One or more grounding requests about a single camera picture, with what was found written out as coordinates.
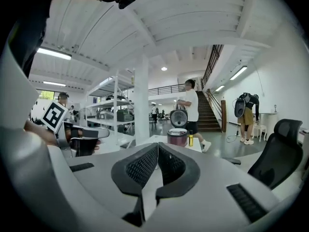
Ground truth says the person's left forearm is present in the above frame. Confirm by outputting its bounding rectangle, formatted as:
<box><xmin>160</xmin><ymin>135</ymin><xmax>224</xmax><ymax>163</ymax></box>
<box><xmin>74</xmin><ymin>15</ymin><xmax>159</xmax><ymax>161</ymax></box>
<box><xmin>24</xmin><ymin>119</ymin><xmax>58</xmax><ymax>146</ymax></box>

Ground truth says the black balcony railing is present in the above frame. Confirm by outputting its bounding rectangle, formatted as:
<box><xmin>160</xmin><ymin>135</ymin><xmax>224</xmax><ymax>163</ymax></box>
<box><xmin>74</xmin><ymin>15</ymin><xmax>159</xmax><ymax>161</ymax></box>
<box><xmin>147</xmin><ymin>83</ymin><xmax>187</xmax><ymax>96</ymax></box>

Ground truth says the brown wooden newel post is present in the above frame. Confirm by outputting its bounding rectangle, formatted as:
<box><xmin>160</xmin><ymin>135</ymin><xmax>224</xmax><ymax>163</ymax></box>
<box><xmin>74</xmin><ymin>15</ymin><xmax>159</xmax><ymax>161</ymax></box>
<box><xmin>221</xmin><ymin>100</ymin><xmax>227</xmax><ymax>132</ymax></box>

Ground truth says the maroon rice cooker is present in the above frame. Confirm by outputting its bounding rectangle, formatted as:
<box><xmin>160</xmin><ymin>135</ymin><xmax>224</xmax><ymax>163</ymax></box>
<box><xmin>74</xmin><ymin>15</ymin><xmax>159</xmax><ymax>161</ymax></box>
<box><xmin>167</xmin><ymin>109</ymin><xmax>189</xmax><ymax>147</ymax></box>

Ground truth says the dark stair railing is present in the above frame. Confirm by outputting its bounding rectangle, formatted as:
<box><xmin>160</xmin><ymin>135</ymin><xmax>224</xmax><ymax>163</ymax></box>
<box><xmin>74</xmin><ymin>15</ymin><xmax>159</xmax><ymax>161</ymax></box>
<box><xmin>201</xmin><ymin>44</ymin><xmax>224</xmax><ymax>89</ymax></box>

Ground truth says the black mesh office chair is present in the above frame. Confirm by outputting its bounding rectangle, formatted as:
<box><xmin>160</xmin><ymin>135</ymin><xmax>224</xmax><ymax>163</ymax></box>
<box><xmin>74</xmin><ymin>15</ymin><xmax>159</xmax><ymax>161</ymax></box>
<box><xmin>223</xmin><ymin>119</ymin><xmax>304</xmax><ymax>190</ymax></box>

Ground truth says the person's black shirt torso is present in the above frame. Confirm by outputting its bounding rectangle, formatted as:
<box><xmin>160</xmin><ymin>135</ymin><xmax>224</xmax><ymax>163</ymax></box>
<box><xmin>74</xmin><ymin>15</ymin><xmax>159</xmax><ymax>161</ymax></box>
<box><xmin>14</xmin><ymin>0</ymin><xmax>80</xmax><ymax>77</ymax></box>

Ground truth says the white stool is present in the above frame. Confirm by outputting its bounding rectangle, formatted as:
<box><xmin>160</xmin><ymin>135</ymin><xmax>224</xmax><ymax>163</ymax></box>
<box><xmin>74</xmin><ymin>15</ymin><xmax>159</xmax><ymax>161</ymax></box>
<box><xmin>252</xmin><ymin>124</ymin><xmax>263</xmax><ymax>139</ymax></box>

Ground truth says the dark wooden staircase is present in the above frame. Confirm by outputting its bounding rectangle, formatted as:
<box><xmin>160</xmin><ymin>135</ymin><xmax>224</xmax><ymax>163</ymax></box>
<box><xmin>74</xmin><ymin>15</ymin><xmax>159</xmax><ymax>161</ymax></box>
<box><xmin>196</xmin><ymin>90</ymin><xmax>226</xmax><ymax>133</ymax></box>

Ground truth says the white square pillar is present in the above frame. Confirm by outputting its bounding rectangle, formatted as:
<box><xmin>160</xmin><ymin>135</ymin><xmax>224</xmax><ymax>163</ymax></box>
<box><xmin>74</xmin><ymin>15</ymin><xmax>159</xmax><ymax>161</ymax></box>
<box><xmin>134</xmin><ymin>54</ymin><xmax>149</xmax><ymax>146</ymax></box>

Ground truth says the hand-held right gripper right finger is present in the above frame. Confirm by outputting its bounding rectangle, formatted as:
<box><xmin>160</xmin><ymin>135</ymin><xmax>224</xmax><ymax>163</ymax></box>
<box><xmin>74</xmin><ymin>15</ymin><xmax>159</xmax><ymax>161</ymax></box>
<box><xmin>155</xmin><ymin>142</ymin><xmax>201</xmax><ymax>207</ymax></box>

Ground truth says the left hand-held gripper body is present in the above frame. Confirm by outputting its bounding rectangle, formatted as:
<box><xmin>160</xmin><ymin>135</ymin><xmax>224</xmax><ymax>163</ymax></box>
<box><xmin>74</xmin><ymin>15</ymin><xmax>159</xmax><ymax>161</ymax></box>
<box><xmin>40</xmin><ymin>100</ymin><xmax>97</xmax><ymax>158</ymax></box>

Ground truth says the white ornate table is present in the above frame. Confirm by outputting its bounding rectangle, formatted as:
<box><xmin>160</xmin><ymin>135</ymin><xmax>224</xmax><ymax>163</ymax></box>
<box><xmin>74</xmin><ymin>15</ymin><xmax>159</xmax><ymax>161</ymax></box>
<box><xmin>259</xmin><ymin>111</ymin><xmax>278</xmax><ymax>141</ymax></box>

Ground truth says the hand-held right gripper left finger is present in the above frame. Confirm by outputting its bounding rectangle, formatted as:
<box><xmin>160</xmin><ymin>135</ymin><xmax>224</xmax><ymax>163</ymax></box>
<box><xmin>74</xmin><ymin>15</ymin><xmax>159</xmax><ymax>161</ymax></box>
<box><xmin>111</xmin><ymin>142</ymin><xmax>159</xmax><ymax>228</ymax></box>

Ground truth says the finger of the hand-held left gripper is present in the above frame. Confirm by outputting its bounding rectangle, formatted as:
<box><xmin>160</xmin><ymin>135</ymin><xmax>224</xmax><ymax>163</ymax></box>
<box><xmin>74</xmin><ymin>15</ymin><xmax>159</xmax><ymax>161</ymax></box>
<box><xmin>82</xmin><ymin>128</ymin><xmax>111</xmax><ymax>140</ymax></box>

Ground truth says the white metal shelving rack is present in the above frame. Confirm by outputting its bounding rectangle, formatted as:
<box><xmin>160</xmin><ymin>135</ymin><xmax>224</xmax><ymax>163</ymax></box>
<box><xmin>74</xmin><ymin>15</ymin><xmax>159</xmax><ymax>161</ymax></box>
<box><xmin>84</xmin><ymin>70</ymin><xmax>136</xmax><ymax>147</ymax></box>

